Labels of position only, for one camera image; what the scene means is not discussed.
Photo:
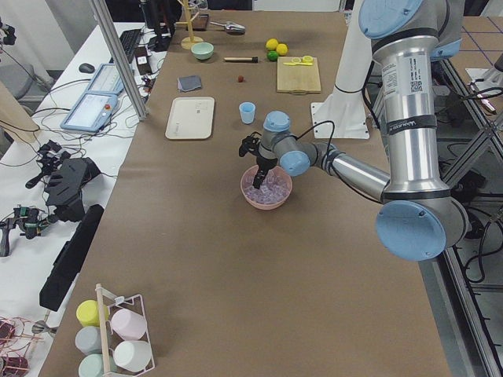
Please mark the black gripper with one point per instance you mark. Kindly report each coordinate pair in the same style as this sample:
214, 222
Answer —
265, 162

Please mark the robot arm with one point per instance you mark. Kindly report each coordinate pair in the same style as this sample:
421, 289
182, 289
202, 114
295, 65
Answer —
419, 218

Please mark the pink bowl of ice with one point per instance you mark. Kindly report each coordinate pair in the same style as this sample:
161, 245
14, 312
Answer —
273, 192

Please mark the light blue plastic cup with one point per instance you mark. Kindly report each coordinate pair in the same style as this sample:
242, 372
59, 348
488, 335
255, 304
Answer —
247, 112

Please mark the metal ice scoop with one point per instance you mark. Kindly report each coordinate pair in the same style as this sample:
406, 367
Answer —
230, 27

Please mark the white cup rack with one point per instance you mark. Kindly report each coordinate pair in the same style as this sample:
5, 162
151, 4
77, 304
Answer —
114, 338

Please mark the cream rabbit tray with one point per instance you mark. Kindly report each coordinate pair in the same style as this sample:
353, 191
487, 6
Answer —
190, 118

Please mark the wooden cutting board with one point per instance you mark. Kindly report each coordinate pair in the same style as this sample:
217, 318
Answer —
297, 79

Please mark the yellow plastic knife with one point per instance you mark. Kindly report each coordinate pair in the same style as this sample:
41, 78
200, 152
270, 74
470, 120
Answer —
298, 64

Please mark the steel muddler black tip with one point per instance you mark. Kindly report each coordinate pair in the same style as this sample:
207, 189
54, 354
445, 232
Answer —
252, 60

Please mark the grey folded cloth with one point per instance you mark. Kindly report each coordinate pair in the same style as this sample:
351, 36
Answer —
189, 83

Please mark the green lime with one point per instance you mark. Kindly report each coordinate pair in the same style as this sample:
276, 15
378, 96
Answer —
272, 56

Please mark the lemon half upper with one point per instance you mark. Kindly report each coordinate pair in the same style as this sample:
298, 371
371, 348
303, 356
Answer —
307, 59

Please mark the yellow lemon near board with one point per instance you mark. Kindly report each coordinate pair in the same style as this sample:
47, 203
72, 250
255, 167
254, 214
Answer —
281, 49

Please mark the yellow lemon outer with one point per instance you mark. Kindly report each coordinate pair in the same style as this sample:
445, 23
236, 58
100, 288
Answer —
271, 44

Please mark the mint green bowl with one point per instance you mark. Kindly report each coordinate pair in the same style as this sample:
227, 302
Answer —
202, 50

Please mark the wooden glass stand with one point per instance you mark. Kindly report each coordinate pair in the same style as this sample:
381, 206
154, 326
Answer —
191, 12

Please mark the teach pendant upper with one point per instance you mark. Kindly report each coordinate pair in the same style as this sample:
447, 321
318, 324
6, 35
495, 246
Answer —
106, 79

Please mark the teach pendant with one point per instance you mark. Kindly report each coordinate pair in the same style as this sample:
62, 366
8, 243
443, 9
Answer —
90, 113
106, 79

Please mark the teach pendant lower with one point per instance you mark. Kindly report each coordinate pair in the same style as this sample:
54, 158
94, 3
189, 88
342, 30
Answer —
90, 113

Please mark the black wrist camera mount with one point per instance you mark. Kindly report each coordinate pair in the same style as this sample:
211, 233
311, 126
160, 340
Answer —
250, 144

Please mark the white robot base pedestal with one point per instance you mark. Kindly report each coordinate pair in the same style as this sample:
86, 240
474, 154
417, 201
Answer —
342, 114

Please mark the aluminium frame post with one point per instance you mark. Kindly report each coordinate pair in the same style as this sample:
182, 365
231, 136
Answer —
108, 30

